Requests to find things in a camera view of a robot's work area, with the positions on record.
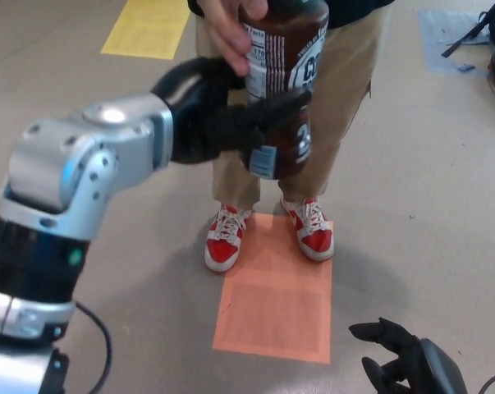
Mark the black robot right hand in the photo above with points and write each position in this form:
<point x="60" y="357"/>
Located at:
<point x="423" y="369"/>

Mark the person's right hand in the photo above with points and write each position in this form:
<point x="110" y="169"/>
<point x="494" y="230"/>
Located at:
<point x="230" y="28"/>

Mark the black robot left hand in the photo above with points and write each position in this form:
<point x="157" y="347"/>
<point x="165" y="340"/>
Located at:
<point x="198" y="123"/>

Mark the brown protein shake bottle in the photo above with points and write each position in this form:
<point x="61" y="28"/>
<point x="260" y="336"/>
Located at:
<point x="296" y="41"/>

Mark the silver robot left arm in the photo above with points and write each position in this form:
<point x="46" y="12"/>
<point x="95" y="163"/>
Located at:
<point x="66" y="172"/>

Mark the yellow paper sheet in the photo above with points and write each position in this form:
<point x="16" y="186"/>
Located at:
<point x="144" y="28"/>

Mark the black shirt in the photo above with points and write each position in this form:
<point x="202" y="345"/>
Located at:
<point x="354" y="12"/>

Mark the red white sneaker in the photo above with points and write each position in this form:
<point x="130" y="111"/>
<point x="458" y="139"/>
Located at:
<point x="220" y="250"/>
<point x="316" y="242"/>

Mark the orange paper sheet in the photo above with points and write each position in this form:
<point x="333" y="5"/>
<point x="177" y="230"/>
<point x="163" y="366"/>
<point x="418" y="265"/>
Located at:
<point x="271" y="320"/>

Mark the blue paper sheet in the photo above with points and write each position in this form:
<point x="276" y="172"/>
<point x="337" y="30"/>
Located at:
<point x="440" y="37"/>

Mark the small blue tape scrap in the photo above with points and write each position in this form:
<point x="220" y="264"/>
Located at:
<point x="466" y="67"/>

